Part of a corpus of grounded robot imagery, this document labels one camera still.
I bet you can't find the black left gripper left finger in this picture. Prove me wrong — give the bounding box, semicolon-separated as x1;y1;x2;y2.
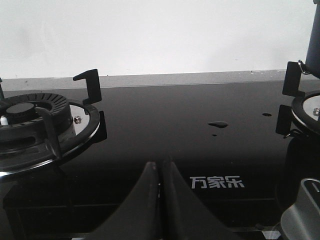
86;162;159;240

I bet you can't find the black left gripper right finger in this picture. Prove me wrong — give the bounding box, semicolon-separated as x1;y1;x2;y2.
162;161;240;240

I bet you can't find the dark blue cooking pot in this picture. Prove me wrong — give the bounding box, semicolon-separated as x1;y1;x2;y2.
305;0;320;78

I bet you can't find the black glass gas stove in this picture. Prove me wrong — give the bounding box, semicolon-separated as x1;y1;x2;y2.
0;78;320;240

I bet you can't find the silver stove control knob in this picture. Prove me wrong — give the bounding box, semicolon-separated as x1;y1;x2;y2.
280;178;320;240

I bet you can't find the left gas burner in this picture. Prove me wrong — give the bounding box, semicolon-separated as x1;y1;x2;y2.
0;69;107;178

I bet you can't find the gas burner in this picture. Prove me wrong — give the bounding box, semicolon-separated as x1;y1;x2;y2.
0;69;107;178
276;60;320;138

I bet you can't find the right gas burner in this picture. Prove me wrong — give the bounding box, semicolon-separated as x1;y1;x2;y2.
276;60;320;138

